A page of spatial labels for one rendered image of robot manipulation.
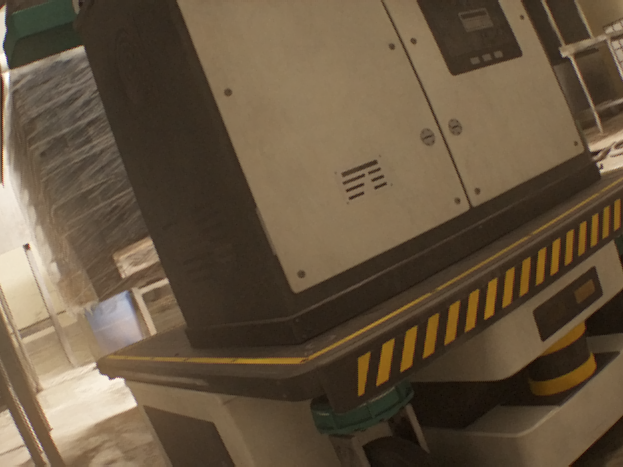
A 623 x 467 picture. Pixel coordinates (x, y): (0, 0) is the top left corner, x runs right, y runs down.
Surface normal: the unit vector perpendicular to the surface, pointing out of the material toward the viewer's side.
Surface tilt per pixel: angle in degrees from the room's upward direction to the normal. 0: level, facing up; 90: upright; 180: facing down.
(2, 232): 90
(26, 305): 90
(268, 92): 90
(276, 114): 90
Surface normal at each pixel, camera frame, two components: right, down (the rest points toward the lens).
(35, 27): 0.47, -0.15
